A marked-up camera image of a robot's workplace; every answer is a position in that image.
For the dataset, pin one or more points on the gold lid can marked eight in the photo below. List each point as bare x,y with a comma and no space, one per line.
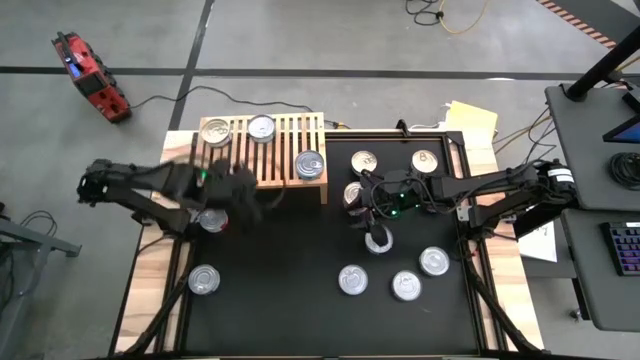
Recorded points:
424,161

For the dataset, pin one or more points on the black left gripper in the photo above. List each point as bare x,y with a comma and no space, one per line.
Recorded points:
212,182

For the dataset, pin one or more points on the grey metal stand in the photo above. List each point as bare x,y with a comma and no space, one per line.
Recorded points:
50,245

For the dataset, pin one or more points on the yellow paper folder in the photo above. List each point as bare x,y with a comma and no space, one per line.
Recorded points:
472,120

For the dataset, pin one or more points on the wooden slatted shelf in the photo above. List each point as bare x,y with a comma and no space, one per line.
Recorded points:
280,145

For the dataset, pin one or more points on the grey side desk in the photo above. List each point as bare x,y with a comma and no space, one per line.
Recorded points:
585,130

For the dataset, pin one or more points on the hazard striped floor ramp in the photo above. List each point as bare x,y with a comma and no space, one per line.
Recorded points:
575,20

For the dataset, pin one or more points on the black keyboard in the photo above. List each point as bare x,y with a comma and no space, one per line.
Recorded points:
627,250

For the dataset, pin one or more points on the black table mat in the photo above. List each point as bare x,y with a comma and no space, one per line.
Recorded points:
280,320

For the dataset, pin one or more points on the black table edge clamp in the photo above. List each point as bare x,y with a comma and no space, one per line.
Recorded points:
401,127

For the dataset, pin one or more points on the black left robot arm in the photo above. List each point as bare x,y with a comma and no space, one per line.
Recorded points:
150,177

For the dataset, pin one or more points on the blue red label can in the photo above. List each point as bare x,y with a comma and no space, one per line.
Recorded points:
350,192

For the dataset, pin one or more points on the silver lid blue can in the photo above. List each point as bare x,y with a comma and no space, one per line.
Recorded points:
380,250
309,165

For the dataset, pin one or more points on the black pole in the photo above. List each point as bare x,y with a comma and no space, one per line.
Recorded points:
605,65

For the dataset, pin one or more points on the pale gold lid can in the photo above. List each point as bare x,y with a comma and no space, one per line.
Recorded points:
364,161

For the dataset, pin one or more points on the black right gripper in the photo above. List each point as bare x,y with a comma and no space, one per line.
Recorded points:
400,192

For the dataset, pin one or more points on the white paper sheet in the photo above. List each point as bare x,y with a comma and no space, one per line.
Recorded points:
542,245

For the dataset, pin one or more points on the tablet screen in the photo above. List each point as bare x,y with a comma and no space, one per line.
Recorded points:
625,134

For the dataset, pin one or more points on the green label tuna can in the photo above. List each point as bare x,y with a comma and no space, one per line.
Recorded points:
353,279

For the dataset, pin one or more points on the blue salmon can gold lid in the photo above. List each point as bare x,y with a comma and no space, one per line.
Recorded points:
216,131

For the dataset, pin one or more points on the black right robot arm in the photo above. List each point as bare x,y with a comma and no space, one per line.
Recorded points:
490,182

